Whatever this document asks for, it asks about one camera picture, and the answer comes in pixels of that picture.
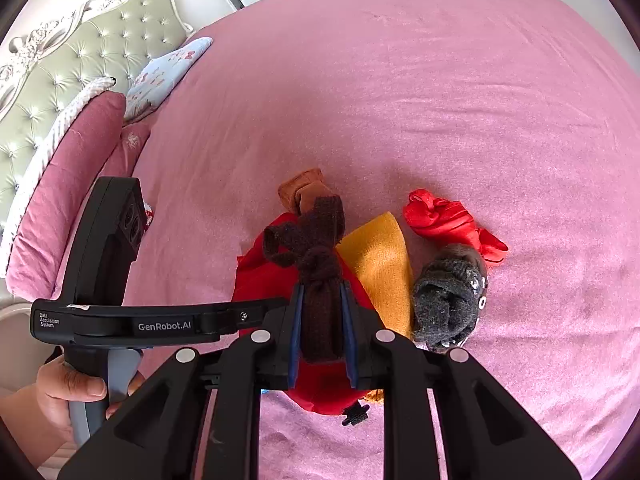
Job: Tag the dark grey sock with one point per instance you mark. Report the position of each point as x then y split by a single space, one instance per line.
442 305

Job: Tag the dark brown knotted sock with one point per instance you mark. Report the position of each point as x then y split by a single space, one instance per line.
322 305

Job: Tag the pink bed sheet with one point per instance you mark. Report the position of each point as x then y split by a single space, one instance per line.
400 110

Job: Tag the red cloth bag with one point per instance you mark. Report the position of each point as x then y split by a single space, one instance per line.
270 280

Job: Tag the large pink pillow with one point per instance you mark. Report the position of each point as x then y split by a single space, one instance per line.
60 200

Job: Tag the person's left hand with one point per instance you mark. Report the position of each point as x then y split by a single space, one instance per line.
60 385

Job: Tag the red knotted sock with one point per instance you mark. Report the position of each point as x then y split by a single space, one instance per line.
440 220

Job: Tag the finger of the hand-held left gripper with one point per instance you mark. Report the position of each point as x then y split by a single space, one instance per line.
260 312

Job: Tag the yellow cloth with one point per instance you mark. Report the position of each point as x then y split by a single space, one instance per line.
380 260

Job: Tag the light brown sock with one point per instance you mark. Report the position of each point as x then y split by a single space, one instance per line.
302 187

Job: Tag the light blue floral pillow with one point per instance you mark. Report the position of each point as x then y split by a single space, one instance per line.
160 75

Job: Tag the white patterned pillow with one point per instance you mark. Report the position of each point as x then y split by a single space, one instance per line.
65 115

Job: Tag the green tufted headboard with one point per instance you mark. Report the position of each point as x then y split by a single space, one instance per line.
75 60

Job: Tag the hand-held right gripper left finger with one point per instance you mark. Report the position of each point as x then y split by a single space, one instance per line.
295 345

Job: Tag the person's left forearm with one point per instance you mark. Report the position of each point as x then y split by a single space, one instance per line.
25 425

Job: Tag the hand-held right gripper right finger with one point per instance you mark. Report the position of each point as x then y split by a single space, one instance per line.
350 345

